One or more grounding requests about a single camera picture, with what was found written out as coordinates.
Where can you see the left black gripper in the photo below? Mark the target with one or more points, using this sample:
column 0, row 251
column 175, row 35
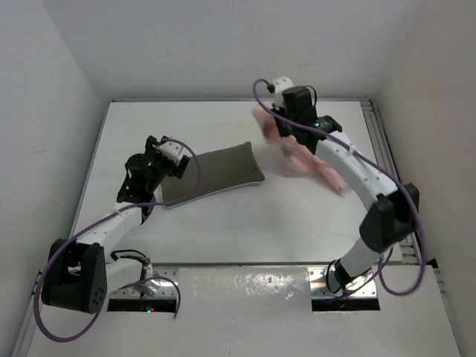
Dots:
column 175, row 170

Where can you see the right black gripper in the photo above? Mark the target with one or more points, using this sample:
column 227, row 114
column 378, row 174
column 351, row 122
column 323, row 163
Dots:
column 282, row 126

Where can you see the pink cartoon pillowcase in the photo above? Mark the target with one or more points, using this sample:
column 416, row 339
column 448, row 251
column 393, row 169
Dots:
column 297, row 157

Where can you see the grey pillow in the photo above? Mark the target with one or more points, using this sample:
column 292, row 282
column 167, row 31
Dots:
column 214, row 172

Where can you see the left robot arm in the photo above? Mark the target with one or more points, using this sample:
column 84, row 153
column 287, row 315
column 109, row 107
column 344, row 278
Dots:
column 76, row 276

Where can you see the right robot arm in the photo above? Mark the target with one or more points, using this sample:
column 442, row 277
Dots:
column 390, row 206

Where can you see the white front cover board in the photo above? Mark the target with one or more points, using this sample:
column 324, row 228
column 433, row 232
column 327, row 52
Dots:
column 258, row 312

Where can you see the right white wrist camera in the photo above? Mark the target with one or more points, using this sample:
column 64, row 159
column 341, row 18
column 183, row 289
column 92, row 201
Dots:
column 276, row 87

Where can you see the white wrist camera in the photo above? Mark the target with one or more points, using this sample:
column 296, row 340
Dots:
column 276, row 87
column 170, row 149

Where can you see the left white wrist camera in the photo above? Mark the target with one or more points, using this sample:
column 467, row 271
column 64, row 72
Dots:
column 170, row 149

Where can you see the right aluminium frame rail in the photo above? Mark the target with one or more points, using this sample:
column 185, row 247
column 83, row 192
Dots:
column 409, row 247

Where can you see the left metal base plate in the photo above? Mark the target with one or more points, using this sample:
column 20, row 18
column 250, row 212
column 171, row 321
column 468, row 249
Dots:
column 154, row 289

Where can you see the metal base plate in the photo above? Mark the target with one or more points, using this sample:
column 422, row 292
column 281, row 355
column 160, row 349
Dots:
column 154, row 289
column 323, row 285

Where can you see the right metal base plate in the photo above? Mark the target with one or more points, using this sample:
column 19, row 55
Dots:
column 323, row 285

